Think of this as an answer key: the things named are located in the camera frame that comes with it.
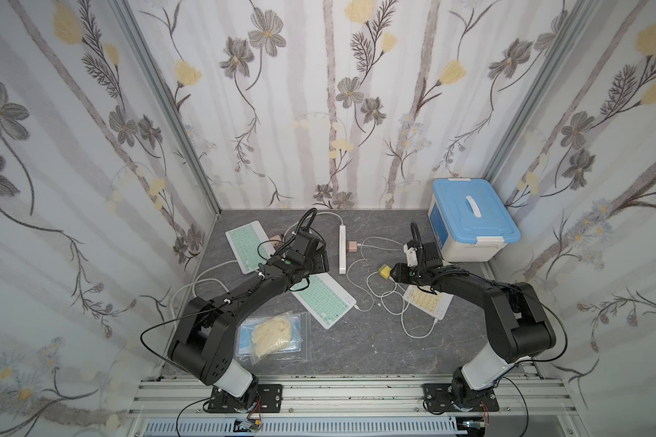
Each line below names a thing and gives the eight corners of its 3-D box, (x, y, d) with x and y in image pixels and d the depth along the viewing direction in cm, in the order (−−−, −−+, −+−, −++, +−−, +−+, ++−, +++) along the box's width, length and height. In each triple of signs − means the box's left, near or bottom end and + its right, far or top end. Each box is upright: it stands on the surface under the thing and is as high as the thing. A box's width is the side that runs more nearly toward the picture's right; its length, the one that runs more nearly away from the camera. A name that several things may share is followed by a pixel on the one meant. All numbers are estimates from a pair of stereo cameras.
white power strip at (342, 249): (339, 274, 101) (339, 269, 98) (339, 230, 115) (339, 225, 112) (346, 274, 101) (346, 270, 98) (345, 230, 115) (345, 225, 112)
